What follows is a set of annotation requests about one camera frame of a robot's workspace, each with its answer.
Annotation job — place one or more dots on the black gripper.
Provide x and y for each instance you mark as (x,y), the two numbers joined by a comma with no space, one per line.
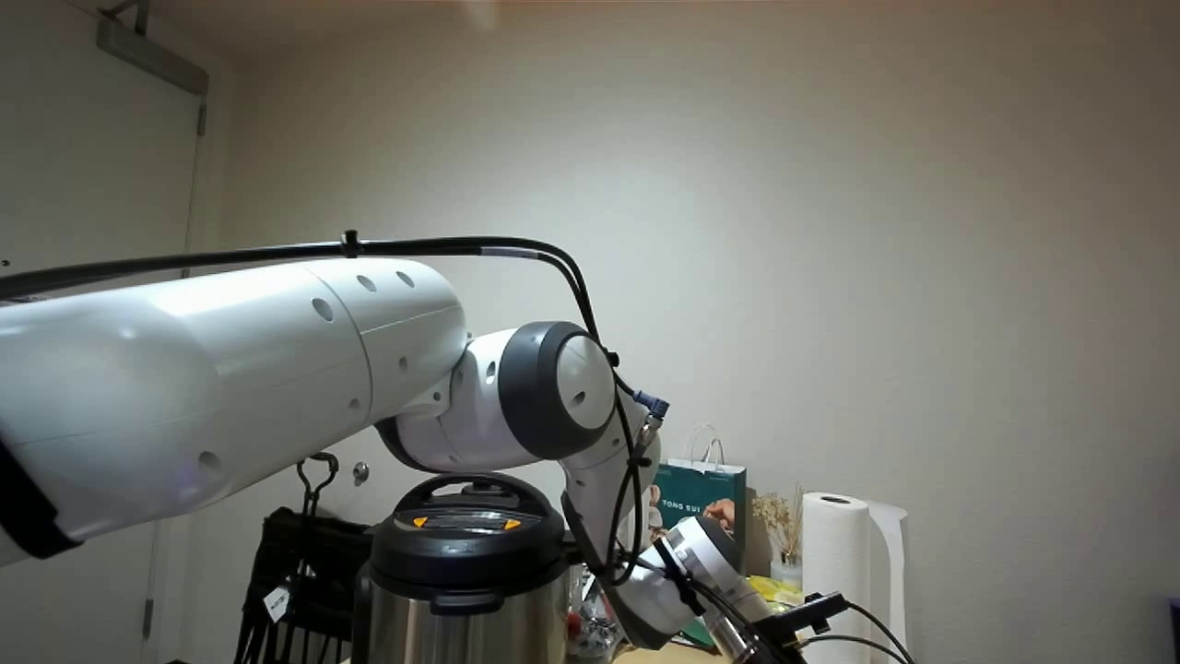
(788,628)

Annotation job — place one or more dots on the green paper gift bag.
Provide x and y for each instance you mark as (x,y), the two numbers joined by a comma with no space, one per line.
(694,485)

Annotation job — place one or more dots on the white door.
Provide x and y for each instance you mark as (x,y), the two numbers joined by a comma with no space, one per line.
(76,149)

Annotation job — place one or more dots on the black steel pressure cooker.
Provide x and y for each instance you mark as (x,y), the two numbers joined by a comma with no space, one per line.
(466,567)

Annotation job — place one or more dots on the grey door closer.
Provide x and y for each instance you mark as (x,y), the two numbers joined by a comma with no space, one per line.
(153,58)

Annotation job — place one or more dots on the yellow snack bag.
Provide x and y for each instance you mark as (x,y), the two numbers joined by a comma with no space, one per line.
(767,591)

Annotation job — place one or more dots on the white paper towel roll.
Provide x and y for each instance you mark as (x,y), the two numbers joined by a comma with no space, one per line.
(840,567)

